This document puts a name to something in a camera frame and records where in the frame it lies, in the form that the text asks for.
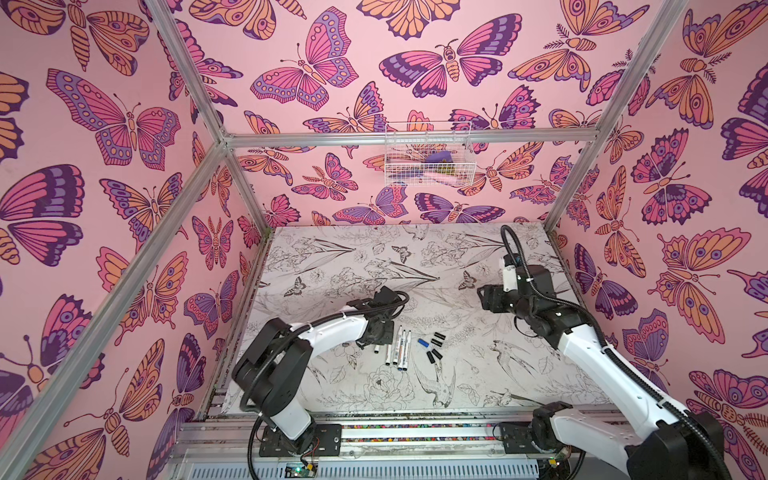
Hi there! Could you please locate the aluminium frame diagonal bar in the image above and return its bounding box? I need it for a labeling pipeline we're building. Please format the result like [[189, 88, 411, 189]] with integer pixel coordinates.
[[1, 142, 226, 479]]

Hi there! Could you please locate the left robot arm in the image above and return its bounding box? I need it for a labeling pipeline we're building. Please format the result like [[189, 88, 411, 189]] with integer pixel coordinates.
[[231, 287, 410, 451]]

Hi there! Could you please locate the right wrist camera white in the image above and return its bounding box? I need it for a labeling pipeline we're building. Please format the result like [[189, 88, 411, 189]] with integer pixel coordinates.
[[502, 265, 518, 292]]

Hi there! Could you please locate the aluminium frame left post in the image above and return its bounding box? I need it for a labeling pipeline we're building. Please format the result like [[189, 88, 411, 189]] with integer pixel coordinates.
[[146, 0, 271, 236]]

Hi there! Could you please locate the aluminium frame post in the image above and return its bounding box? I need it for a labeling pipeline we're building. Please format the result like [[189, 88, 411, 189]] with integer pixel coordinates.
[[544, 0, 688, 233], [146, 0, 271, 236]]

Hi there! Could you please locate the aluminium front rail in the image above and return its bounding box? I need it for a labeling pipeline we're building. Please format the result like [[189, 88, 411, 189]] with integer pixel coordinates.
[[167, 407, 631, 480]]

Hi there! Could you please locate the purple item in basket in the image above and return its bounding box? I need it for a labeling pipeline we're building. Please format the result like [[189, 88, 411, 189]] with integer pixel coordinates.
[[424, 150, 454, 164]]

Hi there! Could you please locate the aluminium frame back crossbar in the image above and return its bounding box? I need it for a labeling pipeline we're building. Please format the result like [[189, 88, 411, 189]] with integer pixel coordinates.
[[227, 128, 599, 148]]

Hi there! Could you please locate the small green circuit board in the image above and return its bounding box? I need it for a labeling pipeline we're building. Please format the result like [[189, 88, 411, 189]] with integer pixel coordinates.
[[284, 462, 318, 479]]

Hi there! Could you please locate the white wire basket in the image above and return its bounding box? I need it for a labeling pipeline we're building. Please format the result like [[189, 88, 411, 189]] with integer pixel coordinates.
[[382, 122, 477, 189]]

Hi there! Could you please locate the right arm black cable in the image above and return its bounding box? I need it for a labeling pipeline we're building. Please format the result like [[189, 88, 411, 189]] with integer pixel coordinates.
[[500, 224, 734, 480]]

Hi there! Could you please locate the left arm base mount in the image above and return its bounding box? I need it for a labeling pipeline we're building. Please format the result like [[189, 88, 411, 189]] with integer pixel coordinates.
[[259, 424, 343, 458]]

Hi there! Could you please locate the aluminium frame right post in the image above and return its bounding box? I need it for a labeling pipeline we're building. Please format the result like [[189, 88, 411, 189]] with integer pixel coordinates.
[[544, 0, 688, 233]]

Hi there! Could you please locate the white marker pen blue tip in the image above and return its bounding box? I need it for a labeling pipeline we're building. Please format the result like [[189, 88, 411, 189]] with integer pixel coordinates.
[[399, 330, 412, 371]]

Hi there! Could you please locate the white vented cable duct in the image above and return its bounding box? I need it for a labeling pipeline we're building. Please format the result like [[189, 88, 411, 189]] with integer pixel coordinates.
[[172, 459, 540, 479]]

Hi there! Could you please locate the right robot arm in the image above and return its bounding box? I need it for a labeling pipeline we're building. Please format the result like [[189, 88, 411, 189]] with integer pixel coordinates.
[[477, 265, 730, 479]]

